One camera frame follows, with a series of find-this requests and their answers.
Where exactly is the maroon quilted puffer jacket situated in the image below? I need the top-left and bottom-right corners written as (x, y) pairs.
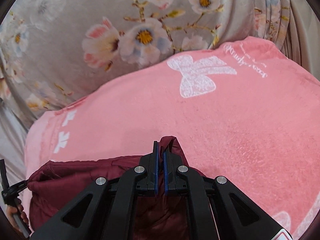
top-left (26, 135), bottom-right (218, 240)

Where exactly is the person's left hand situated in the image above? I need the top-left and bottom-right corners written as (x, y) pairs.
top-left (7, 203), bottom-right (29, 232)

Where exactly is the pink fleece blanket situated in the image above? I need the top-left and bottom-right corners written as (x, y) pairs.
top-left (24, 37), bottom-right (319, 239)

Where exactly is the grey floral bed sheet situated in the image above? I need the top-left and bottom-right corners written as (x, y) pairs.
top-left (0, 0), bottom-right (320, 201)

